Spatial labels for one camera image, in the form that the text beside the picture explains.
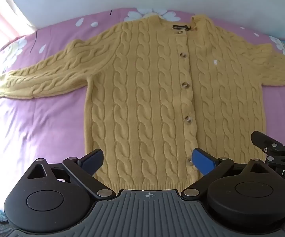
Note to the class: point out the pink floral bedsheet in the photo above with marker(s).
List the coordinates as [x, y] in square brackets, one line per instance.
[46, 121]

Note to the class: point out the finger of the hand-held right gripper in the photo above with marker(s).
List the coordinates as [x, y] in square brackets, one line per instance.
[268, 144]

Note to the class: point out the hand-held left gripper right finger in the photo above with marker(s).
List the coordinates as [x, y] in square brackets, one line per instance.
[203, 159]

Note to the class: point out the pale pink curtain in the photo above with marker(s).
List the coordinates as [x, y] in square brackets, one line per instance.
[1, 14]

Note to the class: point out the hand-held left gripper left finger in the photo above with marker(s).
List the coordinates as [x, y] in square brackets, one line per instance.
[93, 161]

